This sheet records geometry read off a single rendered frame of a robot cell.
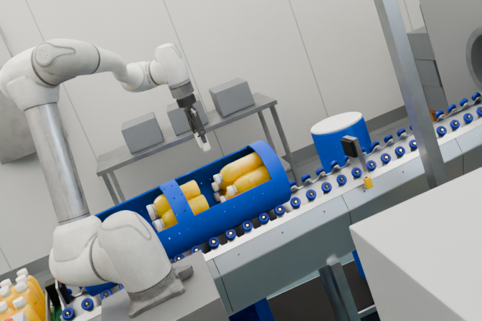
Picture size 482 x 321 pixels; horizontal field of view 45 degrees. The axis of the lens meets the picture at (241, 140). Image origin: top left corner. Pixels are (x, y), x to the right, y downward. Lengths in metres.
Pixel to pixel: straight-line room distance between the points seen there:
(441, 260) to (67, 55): 1.30
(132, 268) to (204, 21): 4.14
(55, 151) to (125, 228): 0.34
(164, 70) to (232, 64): 3.49
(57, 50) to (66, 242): 0.58
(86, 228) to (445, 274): 1.32
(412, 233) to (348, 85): 5.27
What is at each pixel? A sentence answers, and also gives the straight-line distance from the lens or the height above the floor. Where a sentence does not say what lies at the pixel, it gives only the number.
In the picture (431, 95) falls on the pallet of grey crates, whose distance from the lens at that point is 5.83.
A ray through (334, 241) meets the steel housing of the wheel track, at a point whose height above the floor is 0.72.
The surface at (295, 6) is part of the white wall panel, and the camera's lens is 5.87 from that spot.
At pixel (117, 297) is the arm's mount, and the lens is 1.97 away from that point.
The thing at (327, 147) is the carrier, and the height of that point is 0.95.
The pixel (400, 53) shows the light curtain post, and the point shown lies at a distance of 2.26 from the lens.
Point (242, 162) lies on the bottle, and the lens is 2.36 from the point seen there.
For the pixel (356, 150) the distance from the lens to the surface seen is 2.55.
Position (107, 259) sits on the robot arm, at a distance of 1.76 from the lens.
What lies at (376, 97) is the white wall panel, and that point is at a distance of 6.21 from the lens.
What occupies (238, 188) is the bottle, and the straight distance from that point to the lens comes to 2.32.
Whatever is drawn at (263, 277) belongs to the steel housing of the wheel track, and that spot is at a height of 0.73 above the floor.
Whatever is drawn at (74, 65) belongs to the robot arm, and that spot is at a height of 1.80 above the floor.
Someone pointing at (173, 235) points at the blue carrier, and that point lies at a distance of 2.23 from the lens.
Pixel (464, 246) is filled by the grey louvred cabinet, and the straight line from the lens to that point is 0.77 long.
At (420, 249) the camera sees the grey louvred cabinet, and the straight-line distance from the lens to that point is 0.79.
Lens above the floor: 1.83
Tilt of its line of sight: 13 degrees down
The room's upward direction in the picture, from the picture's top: 21 degrees counter-clockwise
